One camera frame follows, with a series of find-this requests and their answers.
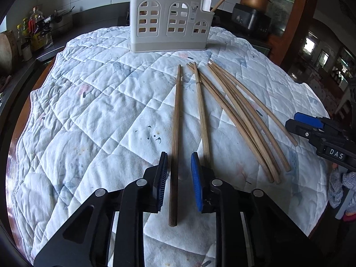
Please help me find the round wooden cutting board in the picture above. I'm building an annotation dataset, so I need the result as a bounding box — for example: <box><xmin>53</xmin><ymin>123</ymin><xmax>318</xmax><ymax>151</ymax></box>
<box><xmin>0</xmin><ymin>30</ymin><xmax>19</xmax><ymax>74</ymax></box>

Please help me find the wooden chopstick nine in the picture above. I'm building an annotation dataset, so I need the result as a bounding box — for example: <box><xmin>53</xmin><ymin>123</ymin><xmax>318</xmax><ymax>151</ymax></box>
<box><xmin>187</xmin><ymin>63</ymin><xmax>281</xmax><ymax>183</ymax></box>

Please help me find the wooden chopstick two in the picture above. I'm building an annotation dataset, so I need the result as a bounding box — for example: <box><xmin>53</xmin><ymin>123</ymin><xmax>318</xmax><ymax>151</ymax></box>
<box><xmin>168</xmin><ymin>65</ymin><xmax>182</xmax><ymax>227</ymax></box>

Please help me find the wooden glass cabinet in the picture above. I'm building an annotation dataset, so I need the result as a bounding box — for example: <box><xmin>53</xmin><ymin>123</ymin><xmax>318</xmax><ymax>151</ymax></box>
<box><xmin>266</xmin><ymin>0</ymin><xmax>317</xmax><ymax>71</ymax></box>

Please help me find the gloved right hand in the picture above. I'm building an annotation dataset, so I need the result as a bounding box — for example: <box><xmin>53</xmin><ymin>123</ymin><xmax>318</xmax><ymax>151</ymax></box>
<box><xmin>328</xmin><ymin>168</ymin><xmax>355</xmax><ymax>208</ymax></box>

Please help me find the sauce bottles cluster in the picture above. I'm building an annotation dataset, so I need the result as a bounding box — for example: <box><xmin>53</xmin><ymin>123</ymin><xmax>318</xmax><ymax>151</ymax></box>
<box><xmin>17</xmin><ymin>6</ymin><xmax>54</xmax><ymax>61</ymax></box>

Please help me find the wooden chopstick four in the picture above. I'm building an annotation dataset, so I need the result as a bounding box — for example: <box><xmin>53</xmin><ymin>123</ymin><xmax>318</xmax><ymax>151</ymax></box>
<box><xmin>193</xmin><ymin>62</ymin><xmax>211</xmax><ymax>168</ymax></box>

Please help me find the wooden chopstick eight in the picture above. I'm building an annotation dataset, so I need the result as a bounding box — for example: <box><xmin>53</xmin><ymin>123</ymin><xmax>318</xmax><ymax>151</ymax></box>
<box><xmin>209</xmin><ymin>60</ymin><xmax>298</xmax><ymax>146</ymax></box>

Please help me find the white quilted cloth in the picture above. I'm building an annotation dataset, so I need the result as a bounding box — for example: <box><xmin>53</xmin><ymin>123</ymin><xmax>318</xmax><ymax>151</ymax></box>
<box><xmin>11</xmin><ymin>26</ymin><xmax>327</xmax><ymax>266</ymax></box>

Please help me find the white plastic utensil holder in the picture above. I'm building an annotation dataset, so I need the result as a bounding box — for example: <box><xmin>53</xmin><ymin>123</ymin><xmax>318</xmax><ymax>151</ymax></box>
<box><xmin>130</xmin><ymin>0</ymin><xmax>214</xmax><ymax>53</ymax></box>

